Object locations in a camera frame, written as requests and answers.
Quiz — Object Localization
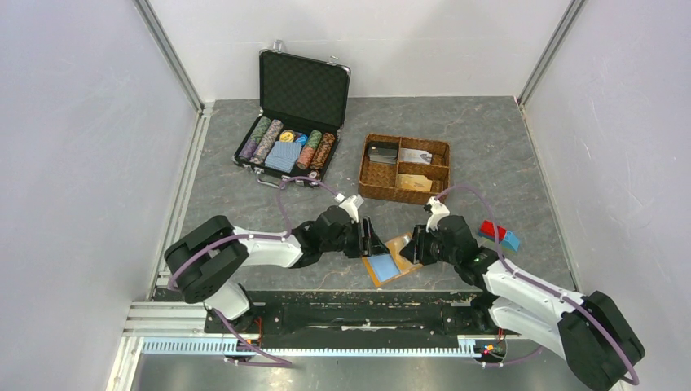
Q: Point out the red blue toy block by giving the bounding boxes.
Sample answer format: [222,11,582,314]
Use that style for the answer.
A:
[478,220,521,253]

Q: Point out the woven brown basket tray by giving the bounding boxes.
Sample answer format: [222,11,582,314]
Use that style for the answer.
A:
[358,134,451,204]

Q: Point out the yellow blue loose chips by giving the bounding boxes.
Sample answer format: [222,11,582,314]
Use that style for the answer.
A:
[279,130,308,146]

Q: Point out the black card deck box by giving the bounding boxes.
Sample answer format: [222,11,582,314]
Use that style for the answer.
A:
[367,141,398,165]

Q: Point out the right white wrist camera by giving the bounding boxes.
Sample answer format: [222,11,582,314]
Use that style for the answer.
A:
[424,196,450,232]

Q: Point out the blue playing card deck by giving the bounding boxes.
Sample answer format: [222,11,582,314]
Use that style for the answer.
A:
[264,141,302,173]

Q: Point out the pink grey chip stack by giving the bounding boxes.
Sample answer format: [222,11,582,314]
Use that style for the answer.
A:
[250,119,284,164]

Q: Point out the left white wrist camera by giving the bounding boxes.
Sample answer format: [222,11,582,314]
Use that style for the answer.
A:
[334,193,363,222]

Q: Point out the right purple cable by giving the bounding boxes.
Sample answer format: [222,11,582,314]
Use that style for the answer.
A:
[434,184,641,388]

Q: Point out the purple green chip stack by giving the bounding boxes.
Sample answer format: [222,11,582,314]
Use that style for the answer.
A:
[239,116,271,160]

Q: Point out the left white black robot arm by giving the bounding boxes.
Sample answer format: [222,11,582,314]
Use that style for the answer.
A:
[164,206,390,332]

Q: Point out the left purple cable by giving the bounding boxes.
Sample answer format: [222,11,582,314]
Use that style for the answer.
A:
[167,175,345,292]

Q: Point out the orange gold card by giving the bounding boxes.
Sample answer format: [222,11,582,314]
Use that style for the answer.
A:
[396,174,434,192]

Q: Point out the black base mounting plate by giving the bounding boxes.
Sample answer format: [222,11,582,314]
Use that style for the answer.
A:
[230,291,499,349]

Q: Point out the orange card holder wallet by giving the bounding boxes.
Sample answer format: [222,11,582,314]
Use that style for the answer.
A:
[362,232,423,288]

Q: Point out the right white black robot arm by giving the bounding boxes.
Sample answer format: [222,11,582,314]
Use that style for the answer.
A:
[399,215,645,390]

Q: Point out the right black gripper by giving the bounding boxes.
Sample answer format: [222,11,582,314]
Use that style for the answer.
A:
[399,222,459,266]

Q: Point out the green orange chip stack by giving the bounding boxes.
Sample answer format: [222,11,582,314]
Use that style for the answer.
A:
[296,130,323,169]

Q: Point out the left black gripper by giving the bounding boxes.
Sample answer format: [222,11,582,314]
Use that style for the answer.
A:
[321,216,390,258]

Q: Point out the purple cable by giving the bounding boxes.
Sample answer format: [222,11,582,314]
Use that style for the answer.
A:
[434,184,641,388]
[167,175,345,292]

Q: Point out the brown black chip stack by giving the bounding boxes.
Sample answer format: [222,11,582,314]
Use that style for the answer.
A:
[310,133,336,170]

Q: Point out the black poker chip case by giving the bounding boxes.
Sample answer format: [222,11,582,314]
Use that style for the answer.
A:
[232,41,350,187]

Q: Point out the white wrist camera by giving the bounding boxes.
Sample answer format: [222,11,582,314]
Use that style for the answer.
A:
[334,193,363,222]
[424,196,450,232]

